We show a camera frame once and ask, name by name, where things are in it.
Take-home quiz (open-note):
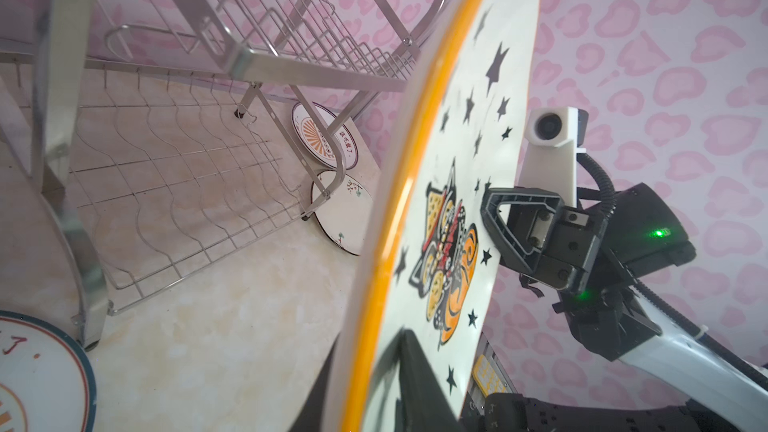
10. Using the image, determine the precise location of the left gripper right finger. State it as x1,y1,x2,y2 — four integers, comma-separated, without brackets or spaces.
361,328,464,431

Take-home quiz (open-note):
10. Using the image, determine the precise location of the orange sunburst plate near rack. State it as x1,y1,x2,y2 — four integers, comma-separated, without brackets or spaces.
1,310,97,431

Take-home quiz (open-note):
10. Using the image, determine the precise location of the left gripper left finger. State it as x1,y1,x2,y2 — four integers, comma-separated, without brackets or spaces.
289,350,335,432

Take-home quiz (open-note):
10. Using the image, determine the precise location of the halloween cat star plate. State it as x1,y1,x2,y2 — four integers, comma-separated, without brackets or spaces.
321,0,540,431

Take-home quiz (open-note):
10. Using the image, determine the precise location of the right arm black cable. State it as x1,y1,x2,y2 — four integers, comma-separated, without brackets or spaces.
575,151,768,385

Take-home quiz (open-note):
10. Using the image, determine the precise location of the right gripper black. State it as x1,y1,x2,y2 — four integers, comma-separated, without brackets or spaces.
480,183,696,360

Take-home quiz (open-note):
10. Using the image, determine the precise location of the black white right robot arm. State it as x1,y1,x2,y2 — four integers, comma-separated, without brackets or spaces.
480,184,767,431

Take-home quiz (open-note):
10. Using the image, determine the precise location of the orange sunburst plate far right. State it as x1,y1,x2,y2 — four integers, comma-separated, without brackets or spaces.
290,100,360,171

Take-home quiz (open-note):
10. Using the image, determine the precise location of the silver two-tier dish rack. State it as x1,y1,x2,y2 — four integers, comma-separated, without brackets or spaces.
1,0,446,350

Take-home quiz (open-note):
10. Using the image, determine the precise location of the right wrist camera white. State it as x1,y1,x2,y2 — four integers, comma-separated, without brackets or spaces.
517,107,589,207

